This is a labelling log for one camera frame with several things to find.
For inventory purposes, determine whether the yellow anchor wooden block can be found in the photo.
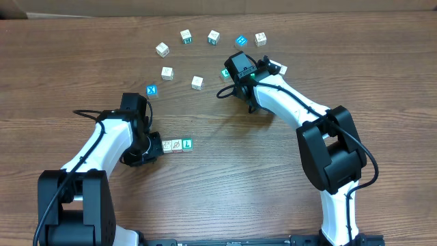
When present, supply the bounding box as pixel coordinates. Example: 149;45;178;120
279;65;287;76

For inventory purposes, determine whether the blue D wooden block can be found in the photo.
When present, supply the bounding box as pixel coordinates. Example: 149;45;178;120
191;76;203;90

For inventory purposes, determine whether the green 4 wooden block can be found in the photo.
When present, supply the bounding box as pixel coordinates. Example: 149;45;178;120
221;68;231;81

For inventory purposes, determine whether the yellow-edged wooden block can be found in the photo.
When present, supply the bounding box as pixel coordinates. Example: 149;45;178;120
156;42;170;57

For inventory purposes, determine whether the green 7 wooden block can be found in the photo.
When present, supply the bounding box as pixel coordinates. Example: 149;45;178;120
182;138;193;152

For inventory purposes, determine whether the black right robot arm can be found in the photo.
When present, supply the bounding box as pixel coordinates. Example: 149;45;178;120
224;51;367;245

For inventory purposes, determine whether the yellow G wooden block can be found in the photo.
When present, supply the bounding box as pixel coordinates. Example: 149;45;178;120
270;60;282;67

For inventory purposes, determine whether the blue X wooden block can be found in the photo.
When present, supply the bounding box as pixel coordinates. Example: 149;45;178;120
146;85;158;98

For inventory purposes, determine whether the green J wooden block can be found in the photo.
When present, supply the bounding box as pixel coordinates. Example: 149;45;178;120
208;30;220;46

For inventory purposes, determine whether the green K wooden block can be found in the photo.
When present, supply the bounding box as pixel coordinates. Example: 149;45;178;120
180;29;193;44

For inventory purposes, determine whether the blue-top wooden block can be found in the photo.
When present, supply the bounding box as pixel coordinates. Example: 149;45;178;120
234;36;248;50

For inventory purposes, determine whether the plain globe wooden block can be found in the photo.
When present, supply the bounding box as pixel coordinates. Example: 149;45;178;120
161;67;174;81

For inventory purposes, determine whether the red Y wooden block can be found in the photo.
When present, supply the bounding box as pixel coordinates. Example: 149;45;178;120
171;139;182;153

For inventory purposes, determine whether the yellow O wooden block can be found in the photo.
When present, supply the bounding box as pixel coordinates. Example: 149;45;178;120
255;32;267;46

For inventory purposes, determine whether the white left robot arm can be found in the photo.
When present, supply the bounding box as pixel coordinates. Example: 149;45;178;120
32;93;163;245

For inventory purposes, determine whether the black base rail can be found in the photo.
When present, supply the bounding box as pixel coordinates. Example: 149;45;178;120
136;234;386;246

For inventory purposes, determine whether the green-edged picture wooden block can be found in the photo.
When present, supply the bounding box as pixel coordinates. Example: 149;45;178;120
162;140;173;154

